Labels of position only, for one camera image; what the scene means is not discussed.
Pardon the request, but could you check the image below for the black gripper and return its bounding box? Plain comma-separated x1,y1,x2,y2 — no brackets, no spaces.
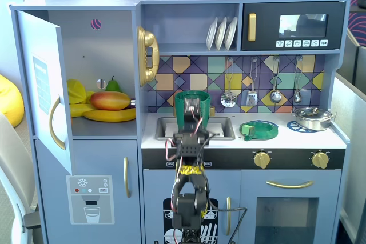
182,97,204,134

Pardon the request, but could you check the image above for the shallow green recipient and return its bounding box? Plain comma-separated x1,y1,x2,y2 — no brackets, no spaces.
239,119,279,142

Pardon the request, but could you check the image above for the blue cabinet door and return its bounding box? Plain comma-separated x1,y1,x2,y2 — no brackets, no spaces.
16,9,78,177

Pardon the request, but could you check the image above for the tall green cup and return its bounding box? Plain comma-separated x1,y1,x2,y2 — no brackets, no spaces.
174,90,213,127

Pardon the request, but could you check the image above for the grey toy sink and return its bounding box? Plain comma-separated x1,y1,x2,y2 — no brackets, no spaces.
155,116,236,141

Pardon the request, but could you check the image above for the steel skimmer spoon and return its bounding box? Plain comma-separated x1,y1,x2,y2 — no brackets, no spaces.
220,57,238,108

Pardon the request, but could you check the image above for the yellow tape wrap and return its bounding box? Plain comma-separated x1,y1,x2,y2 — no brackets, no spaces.
179,165,205,177

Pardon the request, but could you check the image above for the small green cube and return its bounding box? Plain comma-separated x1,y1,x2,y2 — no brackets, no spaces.
241,123,256,137

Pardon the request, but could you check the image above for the steel slotted spatula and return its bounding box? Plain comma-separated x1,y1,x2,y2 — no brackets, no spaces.
246,57,258,107

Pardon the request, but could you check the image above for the yellow banana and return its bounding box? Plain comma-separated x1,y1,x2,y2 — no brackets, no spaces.
83,107,137,123

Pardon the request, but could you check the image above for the white toy plate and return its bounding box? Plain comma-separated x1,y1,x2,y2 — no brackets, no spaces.
224,16,238,51
214,17,229,51
206,17,220,51

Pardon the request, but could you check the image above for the red yellow mango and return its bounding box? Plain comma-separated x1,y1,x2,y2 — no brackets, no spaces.
90,91,133,111

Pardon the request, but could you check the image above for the green pear shaped fruit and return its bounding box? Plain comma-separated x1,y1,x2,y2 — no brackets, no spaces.
105,75,121,93

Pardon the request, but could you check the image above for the gold stove knob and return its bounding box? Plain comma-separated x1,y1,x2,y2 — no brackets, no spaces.
311,150,331,169
253,150,272,169

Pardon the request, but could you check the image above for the gold toy telephone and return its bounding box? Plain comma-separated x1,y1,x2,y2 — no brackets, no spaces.
136,25,161,87

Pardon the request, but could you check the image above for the steel ladle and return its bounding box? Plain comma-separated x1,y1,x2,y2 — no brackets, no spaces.
269,57,284,104

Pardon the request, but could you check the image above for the blue round trivet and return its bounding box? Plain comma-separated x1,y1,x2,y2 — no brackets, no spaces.
287,120,316,134

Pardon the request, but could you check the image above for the small steel spoon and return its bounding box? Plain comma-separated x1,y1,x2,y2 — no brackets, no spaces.
293,56,304,104

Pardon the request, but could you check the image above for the yellow round object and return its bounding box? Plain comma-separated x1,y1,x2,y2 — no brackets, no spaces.
225,197,232,237

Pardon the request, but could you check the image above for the steel pot with lid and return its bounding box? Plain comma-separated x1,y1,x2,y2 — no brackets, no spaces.
291,106,337,131

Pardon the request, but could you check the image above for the black microwave door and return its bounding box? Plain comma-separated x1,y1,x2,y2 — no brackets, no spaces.
241,1,348,51

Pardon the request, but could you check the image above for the blue toy kitchen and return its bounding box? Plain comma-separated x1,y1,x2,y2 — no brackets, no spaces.
9,0,352,244

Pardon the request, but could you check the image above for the grey office partition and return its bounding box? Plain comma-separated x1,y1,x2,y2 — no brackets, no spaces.
331,71,366,244

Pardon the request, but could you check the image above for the yellow bean bag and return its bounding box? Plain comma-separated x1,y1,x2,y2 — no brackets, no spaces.
0,74,25,128

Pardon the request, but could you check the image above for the white office chair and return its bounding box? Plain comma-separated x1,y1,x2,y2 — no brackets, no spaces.
0,111,41,244

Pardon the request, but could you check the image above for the red white servo cable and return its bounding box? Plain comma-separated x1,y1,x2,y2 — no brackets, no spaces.
165,117,214,170

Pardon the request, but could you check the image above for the gold fridge door handle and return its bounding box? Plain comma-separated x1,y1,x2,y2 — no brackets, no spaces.
123,157,132,199

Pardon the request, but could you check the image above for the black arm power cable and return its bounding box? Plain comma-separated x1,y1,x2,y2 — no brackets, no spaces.
210,206,248,244

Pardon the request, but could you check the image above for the gold microwave handle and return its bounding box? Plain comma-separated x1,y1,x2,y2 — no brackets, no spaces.
247,13,257,42

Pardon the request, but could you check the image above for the gold oven door handle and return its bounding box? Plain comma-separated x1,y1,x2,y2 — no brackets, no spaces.
265,180,315,190

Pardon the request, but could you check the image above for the gold cabinet door handle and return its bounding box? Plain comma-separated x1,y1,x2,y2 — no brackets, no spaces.
49,94,67,151

